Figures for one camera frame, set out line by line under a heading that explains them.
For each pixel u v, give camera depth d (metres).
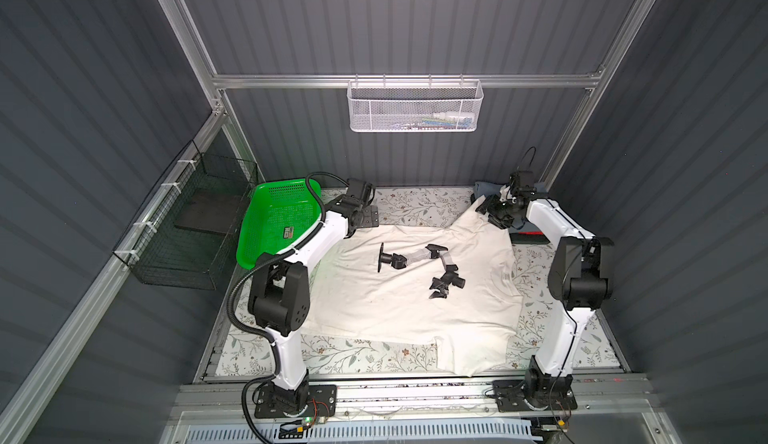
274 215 1.11
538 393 0.67
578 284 0.54
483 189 1.08
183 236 0.72
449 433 0.77
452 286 0.94
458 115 0.87
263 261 0.49
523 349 0.82
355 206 0.72
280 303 0.50
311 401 0.72
